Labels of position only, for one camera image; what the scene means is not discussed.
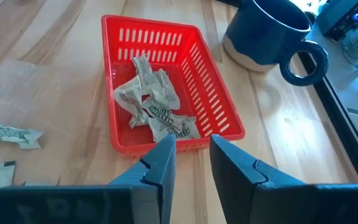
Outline black aluminium table frame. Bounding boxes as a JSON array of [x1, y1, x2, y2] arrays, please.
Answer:
[[296, 46, 358, 184]]

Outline black box with blue light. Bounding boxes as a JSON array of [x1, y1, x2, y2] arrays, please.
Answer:
[[315, 0, 358, 43]]

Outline red plastic basket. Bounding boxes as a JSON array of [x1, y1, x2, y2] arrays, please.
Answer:
[[100, 14, 246, 156]]

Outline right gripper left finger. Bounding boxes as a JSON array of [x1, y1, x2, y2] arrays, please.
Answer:
[[109, 134, 178, 224]]

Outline dark blue ceramic mug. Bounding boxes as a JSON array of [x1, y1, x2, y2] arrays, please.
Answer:
[[222, 0, 329, 87]]

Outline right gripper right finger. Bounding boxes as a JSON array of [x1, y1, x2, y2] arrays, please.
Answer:
[[209, 134, 318, 224]]

